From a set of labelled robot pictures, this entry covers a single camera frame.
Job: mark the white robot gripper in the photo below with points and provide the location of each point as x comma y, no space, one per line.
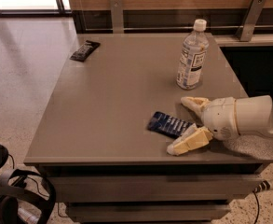
219,117

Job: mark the blue rxbar blueberry bar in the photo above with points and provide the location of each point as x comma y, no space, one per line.
167,125

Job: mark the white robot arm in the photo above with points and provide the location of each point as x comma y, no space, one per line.
254,116

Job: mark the black rxbar chocolate bar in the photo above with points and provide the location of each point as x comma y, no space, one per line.
84,51

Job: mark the clear plastic water bottle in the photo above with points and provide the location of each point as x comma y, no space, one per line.
193,56

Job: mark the grey lower drawer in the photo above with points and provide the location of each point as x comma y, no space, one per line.
145,213

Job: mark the grey drawer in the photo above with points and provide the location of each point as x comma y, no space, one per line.
145,213
152,188

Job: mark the white striped tube on floor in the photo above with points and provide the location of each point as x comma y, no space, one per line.
264,185

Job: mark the grey upper drawer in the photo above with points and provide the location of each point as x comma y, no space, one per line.
152,188

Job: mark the right metal wall bracket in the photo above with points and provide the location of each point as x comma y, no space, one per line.
245,31

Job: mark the metal wall bracket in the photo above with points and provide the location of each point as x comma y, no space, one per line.
117,16
245,31

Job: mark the left metal wall bracket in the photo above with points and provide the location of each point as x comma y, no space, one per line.
117,16

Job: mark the black headset with strap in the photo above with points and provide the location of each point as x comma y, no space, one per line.
10,196

